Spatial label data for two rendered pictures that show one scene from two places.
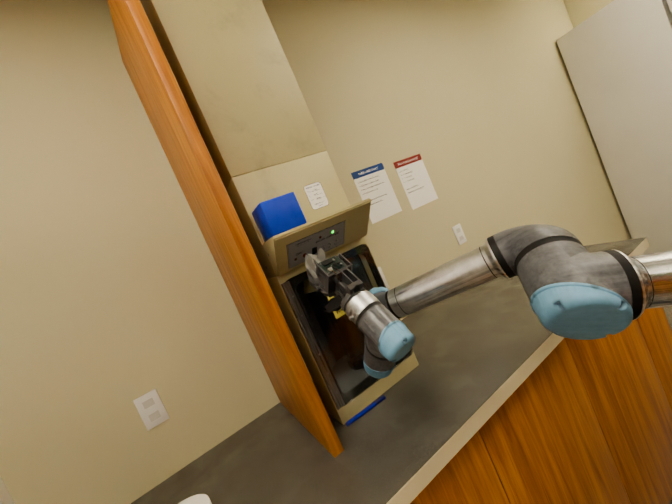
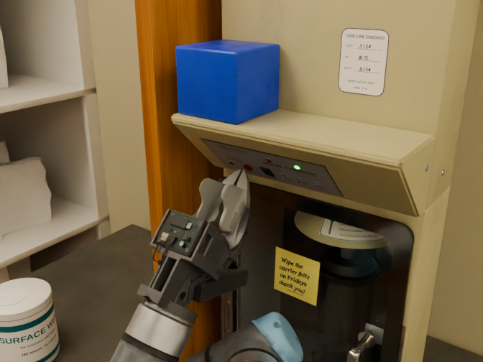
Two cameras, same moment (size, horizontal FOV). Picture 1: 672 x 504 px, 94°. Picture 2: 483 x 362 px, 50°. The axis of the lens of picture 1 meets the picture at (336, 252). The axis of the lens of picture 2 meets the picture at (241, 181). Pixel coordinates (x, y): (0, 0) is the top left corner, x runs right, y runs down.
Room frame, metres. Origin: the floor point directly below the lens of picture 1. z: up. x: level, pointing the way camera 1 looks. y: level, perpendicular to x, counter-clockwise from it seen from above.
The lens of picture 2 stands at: (0.55, -0.52, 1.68)
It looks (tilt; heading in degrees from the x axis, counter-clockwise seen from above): 22 degrees down; 63
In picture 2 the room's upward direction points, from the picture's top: straight up
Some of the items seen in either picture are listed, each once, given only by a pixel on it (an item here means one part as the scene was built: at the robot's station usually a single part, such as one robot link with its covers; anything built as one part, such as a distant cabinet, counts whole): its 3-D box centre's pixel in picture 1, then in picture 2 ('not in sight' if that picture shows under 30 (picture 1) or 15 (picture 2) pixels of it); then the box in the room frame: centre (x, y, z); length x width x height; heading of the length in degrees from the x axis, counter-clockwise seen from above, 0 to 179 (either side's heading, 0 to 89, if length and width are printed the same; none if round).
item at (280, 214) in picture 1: (278, 217); (228, 79); (0.85, 0.10, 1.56); 0.10 x 0.10 x 0.09; 27
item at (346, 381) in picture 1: (353, 320); (302, 316); (0.94, 0.03, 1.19); 0.30 x 0.01 x 0.40; 117
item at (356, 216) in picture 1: (324, 236); (292, 161); (0.90, 0.01, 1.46); 0.32 x 0.12 x 0.10; 117
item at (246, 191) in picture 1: (318, 282); (346, 208); (1.06, 0.10, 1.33); 0.32 x 0.25 x 0.77; 117
